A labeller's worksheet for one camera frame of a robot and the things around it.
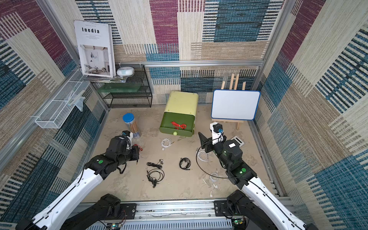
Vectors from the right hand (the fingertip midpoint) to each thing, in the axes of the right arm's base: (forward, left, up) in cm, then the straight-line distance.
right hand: (206, 129), depth 70 cm
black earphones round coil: (-7, +10, -30) cm, 32 cm away
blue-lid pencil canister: (+15, +44, -9) cm, 47 cm away
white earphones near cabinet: (+10, +24, -29) cm, 39 cm away
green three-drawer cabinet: (+23, +13, -8) cm, 28 cm away
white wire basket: (+6, +74, +6) cm, 75 cm away
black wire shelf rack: (+48, +45, -23) cm, 70 cm away
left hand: (-3, +35, -13) cm, 38 cm away
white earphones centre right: (0, -1, -28) cm, 28 cm away
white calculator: (+11, -26, -29) cm, 40 cm away
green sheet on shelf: (+40, +52, -5) cm, 66 cm away
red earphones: (+13, +15, -14) cm, 24 cm away
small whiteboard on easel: (+28, -22, -12) cm, 37 cm away
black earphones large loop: (-12, +29, -30) cm, 43 cm away
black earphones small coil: (-6, +27, -28) cm, 40 cm away
